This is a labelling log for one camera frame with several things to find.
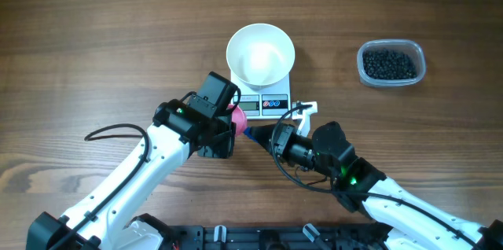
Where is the clear plastic container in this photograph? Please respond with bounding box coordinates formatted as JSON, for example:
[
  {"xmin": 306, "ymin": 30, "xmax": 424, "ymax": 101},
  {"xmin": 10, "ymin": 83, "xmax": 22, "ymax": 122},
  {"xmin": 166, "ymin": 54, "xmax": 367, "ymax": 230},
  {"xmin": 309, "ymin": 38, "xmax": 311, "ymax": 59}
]
[{"xmin": 357, "ymin": 39, "xmax": 427, "ymax": 88}]

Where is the pink scoop with blue handle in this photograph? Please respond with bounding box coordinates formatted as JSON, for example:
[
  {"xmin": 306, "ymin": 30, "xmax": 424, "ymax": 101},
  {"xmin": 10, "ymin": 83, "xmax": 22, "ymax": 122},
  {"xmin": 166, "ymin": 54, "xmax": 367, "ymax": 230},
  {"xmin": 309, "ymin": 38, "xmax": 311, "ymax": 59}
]
[{"xmin": 231, "ymin": 106, "xmax": 257, "ymax": 142}]

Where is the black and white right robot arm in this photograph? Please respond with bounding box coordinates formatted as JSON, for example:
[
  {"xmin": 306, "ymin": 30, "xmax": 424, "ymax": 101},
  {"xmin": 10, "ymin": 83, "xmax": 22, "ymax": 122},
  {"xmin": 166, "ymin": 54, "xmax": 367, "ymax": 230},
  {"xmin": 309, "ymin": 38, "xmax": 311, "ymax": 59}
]
[{"xmin": 245, "ymin": 121, "xmax": 502, "ymax": 249}]

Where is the white digital kitchen scale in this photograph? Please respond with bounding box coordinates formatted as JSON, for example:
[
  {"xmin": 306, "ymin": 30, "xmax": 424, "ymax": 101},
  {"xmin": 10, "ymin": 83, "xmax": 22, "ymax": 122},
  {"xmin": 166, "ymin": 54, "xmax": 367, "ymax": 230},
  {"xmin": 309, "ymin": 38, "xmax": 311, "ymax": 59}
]
[{"xmin": 230, "ymin": 70, "xmax": 291, "ymax": 119}]

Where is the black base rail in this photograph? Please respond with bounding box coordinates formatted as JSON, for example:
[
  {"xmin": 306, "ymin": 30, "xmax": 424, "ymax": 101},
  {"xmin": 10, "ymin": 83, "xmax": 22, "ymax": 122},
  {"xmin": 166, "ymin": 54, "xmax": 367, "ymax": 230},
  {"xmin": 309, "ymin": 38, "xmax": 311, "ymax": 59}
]
[{"xmin": 166, "ymin": 222, "xmax": 391, "ymax": 250}]

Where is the black beans pile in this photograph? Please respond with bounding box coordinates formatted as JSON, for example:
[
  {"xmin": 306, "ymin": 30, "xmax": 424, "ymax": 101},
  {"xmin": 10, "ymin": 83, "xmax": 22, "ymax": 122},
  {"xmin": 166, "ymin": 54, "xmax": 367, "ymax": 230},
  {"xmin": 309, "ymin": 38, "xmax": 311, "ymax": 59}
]
[{"xmin": 362, "ymin": 49, "xmax": 417, "ymax": 80}]

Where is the white bowl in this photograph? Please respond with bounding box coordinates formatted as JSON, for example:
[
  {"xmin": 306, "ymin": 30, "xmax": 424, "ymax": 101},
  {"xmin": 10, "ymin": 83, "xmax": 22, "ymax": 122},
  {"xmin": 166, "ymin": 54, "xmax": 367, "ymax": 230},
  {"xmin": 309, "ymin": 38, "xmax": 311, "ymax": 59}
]
[{"xmin": 226, "ymin": 24, "xmax": 296, "ymax": 86}]

